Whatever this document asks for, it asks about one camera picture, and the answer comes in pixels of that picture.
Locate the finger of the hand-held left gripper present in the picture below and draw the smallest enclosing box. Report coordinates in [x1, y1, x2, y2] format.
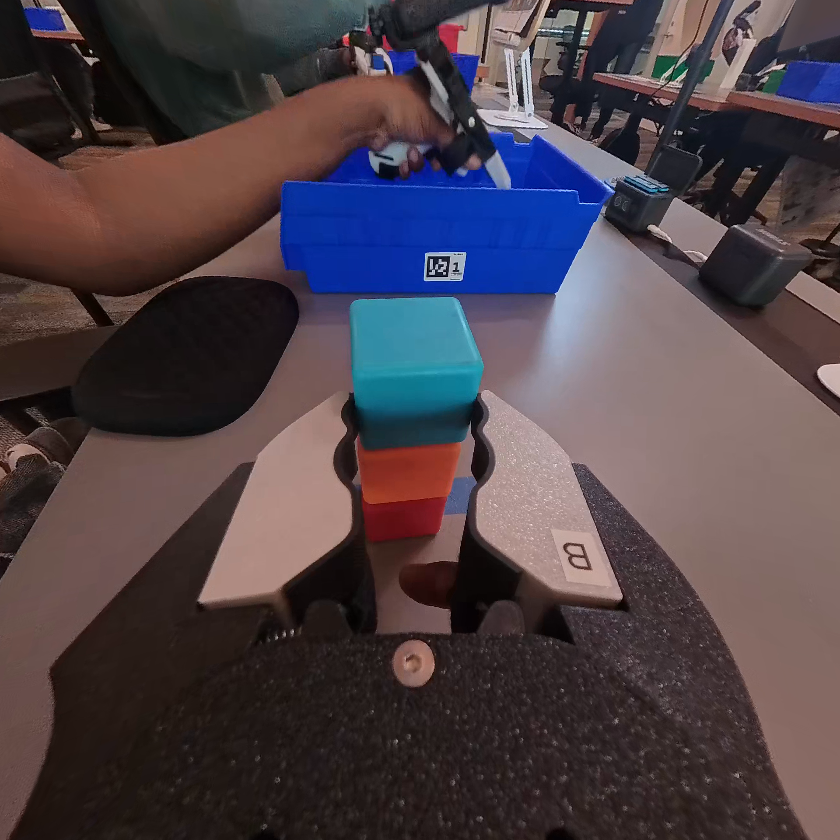
[479, 138, 515, 191]

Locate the person's left forearm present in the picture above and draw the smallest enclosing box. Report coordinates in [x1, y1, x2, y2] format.
[0, 86, 342, 296]

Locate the teal foam cube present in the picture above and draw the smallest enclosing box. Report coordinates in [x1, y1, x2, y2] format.
[348, 297, 487, 451]

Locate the black power unit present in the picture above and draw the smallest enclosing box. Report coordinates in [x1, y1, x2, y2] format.
[607, 174, 673, 235]
[700, 221, 815, 309]

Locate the person's left hand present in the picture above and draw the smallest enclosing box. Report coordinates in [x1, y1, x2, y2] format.
[315, 73, 460, 178]

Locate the black textured armrest pad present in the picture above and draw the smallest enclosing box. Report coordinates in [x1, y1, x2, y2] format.
[73, 276, 300, 438]

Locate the red foam cube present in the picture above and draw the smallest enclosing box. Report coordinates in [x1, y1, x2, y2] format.
[361, 493, 447, 543]

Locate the orange foam cube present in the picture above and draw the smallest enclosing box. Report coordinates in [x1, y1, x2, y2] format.
[357, 437, 466, 505]

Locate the black office chair frame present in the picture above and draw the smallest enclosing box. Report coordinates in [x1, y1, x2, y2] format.
[0, 322, 119, 401]

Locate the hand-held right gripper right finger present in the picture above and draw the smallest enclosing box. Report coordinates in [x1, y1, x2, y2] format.
[460, 390, 624, 631]

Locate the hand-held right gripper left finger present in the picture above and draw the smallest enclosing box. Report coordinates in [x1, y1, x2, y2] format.
[200, 392, 363, 628]

